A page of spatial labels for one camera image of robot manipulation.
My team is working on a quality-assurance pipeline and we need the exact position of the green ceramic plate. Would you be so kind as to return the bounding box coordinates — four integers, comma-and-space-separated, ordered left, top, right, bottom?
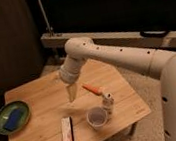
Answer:
0, 101, 31, 135

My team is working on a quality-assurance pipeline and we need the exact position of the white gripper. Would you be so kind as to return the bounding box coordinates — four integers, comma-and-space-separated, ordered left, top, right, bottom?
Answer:
58, 56, 86, 102

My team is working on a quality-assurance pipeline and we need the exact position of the orange marker pen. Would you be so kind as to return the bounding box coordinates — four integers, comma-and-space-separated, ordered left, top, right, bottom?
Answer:
83, 84, 103, 96

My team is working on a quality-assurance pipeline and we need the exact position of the small white bottle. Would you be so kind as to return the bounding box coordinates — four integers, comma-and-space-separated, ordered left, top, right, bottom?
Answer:
102, 93, 114, 114

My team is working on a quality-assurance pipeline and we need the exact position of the wooden side table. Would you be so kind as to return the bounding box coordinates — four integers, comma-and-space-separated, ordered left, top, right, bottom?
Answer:
4, 60, 151, 141

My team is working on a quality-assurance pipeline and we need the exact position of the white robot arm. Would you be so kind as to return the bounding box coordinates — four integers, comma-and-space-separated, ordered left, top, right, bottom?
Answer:
59, 37, 176, 141

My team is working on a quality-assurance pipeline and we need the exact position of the metal stand pole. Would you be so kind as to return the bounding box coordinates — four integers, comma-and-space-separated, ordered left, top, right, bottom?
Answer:
37, 0, 54, 37

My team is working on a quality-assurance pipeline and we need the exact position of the blue sponge block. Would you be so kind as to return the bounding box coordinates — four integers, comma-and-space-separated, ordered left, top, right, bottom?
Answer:
3, 109, 23, 131

